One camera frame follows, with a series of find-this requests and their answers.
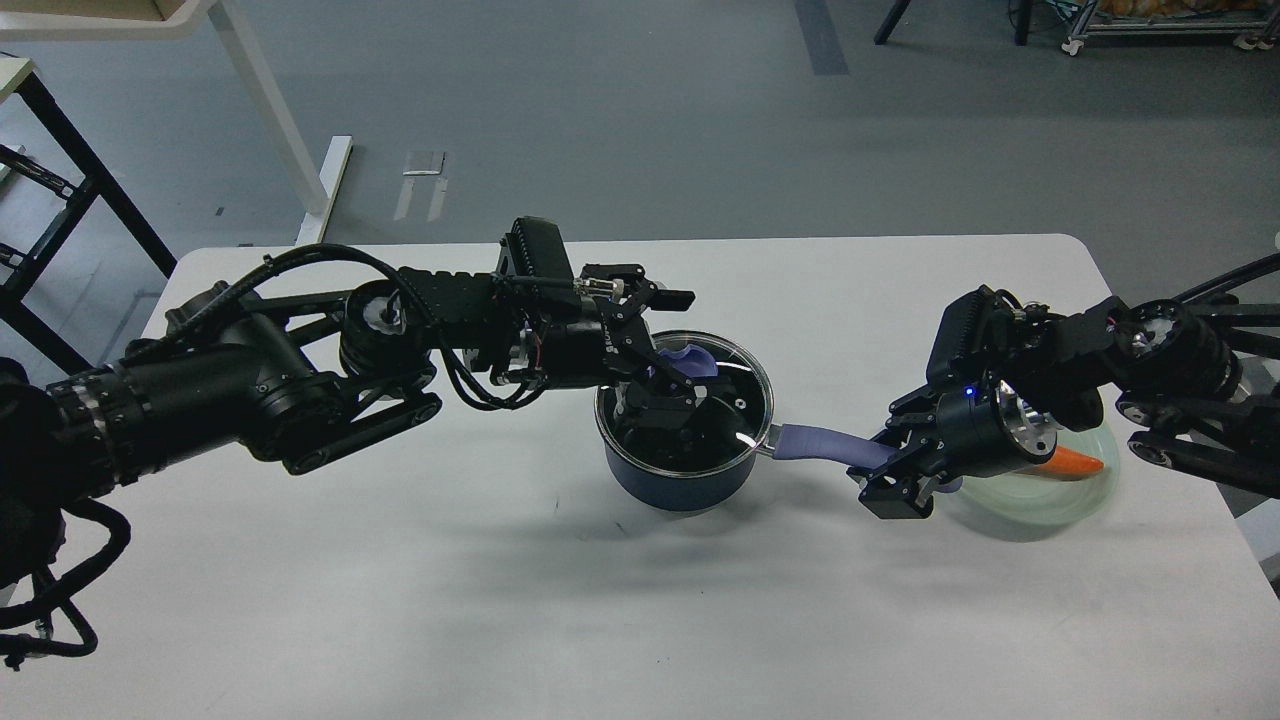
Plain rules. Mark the black furniture legs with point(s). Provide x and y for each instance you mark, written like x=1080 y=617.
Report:
x=1006 y=21

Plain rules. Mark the blue saucepan with handle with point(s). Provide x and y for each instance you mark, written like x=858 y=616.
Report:
x=783 y=442

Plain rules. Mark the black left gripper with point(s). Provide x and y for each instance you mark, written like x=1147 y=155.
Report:
x=585 y=343

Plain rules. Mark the wheeled metal cart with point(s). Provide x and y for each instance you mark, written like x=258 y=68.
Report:
x=1251 y=25

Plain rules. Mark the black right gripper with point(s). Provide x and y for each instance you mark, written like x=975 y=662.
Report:
x=982 y=429

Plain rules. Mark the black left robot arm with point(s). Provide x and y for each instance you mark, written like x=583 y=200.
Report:
x=314 y=355

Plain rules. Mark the glass lid with blue knob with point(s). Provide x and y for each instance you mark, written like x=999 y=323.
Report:
x=723 y=433

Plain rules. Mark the clear glass plate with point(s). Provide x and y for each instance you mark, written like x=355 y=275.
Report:
x=1022 y=507

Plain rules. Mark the white desk frame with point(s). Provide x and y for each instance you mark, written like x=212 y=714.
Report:
x=317 y=186

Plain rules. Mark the orange toy carrot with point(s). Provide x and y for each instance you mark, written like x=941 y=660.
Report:
x=1070 y=465

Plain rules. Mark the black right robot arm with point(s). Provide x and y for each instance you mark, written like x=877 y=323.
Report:
x=1005 y=377

